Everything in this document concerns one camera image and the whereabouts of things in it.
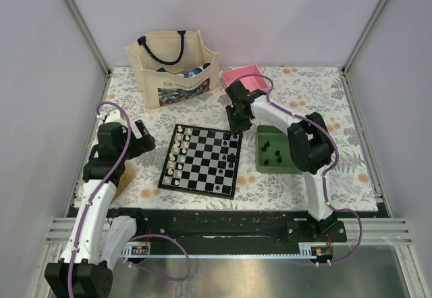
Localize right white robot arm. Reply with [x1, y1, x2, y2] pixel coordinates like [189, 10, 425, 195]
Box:
[225, 80, 338, 241]

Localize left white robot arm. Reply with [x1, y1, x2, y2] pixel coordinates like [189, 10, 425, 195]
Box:
[45, 119, 155, 297]

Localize pink plastic box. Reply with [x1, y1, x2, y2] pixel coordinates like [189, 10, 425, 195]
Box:
[221, 64, 269, 92]

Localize green plastic tray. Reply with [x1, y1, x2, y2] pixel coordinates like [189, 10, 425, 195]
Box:
[256, 125, 302, 175]

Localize black and white chessboard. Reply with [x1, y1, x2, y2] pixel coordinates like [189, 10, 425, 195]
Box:
[159, 124, 242, 200]

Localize blue white carton in bag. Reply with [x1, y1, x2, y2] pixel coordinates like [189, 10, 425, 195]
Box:
[181, 63, 211, 78]

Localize floral table mat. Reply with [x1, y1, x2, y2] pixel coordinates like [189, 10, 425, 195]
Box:
[106, 67, 377, 212]

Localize cream canvas tote bag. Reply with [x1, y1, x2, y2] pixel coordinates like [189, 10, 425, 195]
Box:
[125, 30, 220, 109]

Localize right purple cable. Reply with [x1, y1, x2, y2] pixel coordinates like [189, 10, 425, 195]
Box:
[226, 74, 364, 268]

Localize purple cable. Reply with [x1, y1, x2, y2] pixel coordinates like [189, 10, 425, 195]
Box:
[65, 101, 193, 298]
[226, 74, 364, 268]

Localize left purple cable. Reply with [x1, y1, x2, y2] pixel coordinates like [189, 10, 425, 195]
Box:
[65, 101, 193, 298]

